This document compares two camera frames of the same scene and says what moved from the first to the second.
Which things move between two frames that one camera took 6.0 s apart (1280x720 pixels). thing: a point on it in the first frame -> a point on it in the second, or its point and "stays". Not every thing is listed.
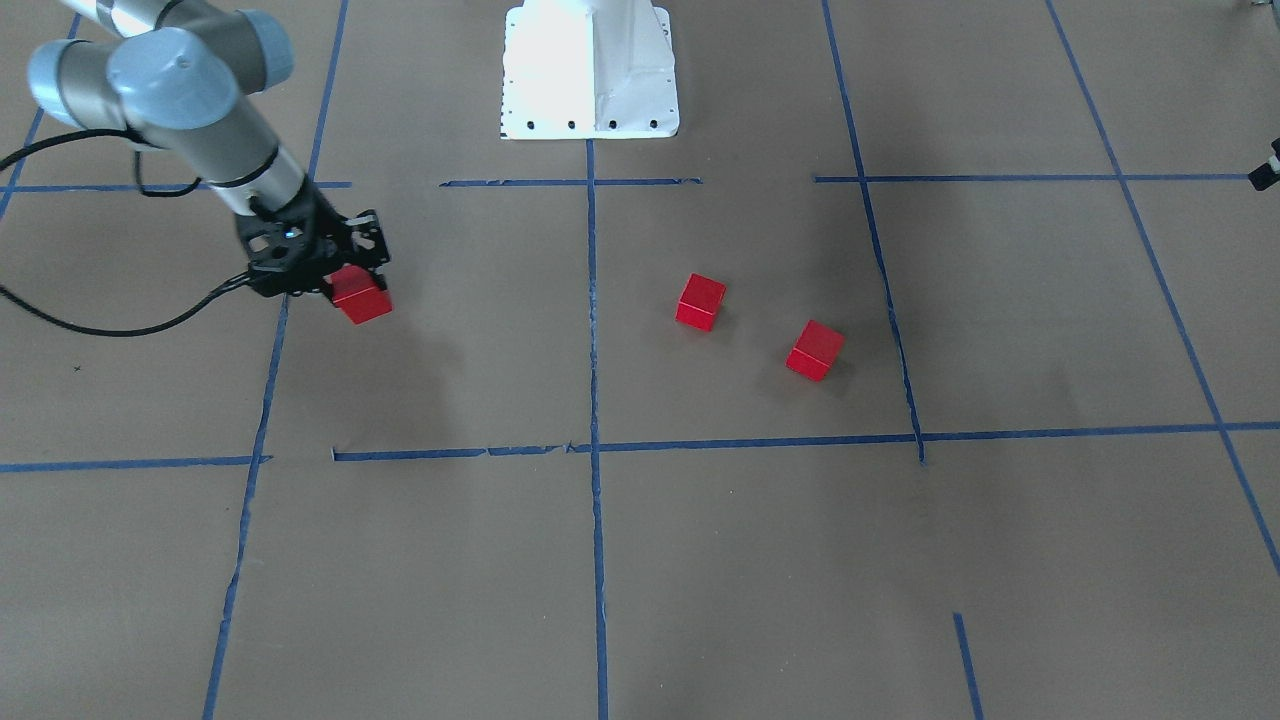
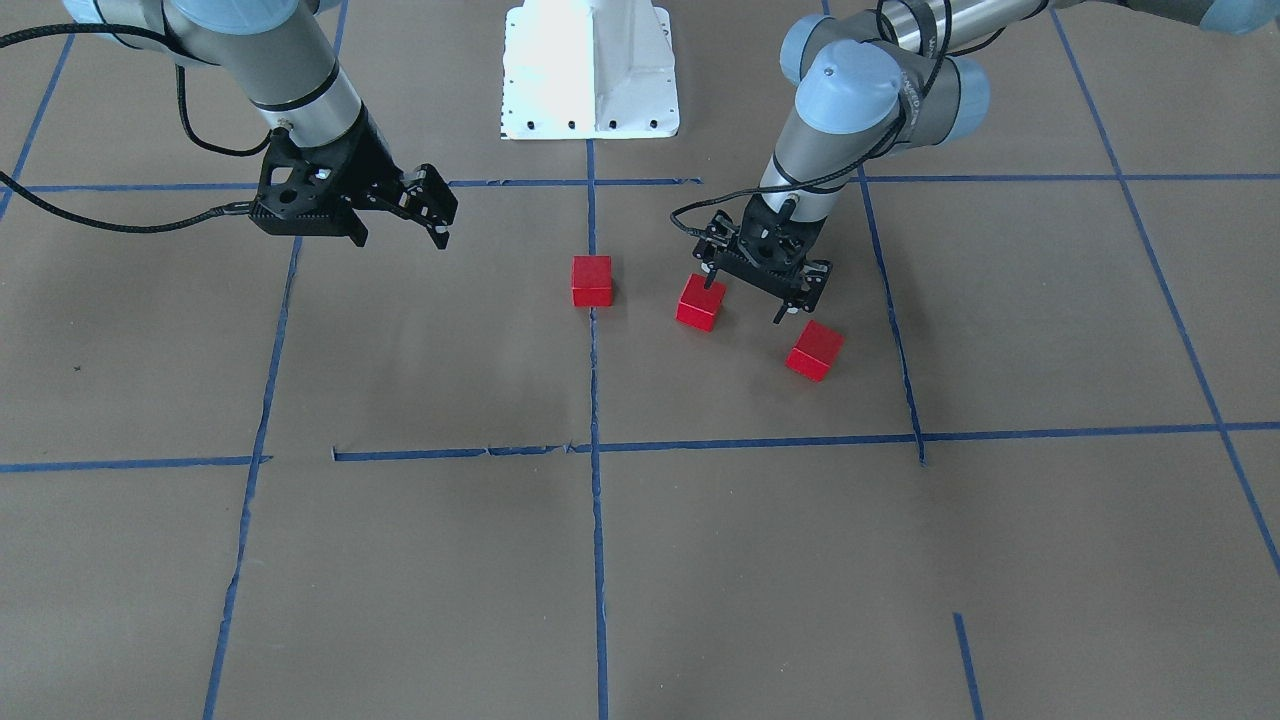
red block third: (815, 351) stays
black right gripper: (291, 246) -> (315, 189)
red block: (700, 299) stays
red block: (357, 294) -> (592, 280)
